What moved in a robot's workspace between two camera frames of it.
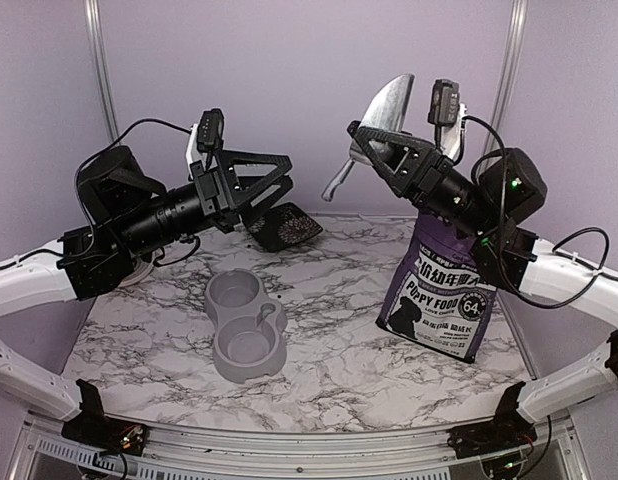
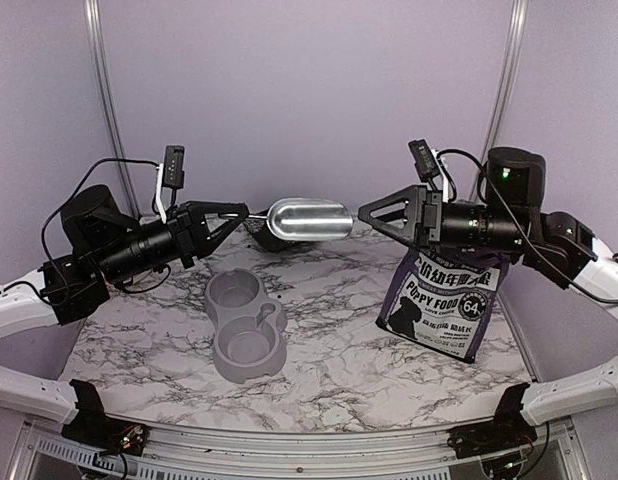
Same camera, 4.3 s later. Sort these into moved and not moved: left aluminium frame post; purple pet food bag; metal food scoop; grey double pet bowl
Moved: metal food scoop
Not moved: left aluminium frame post; purple pet food bag; grey double pet bowl
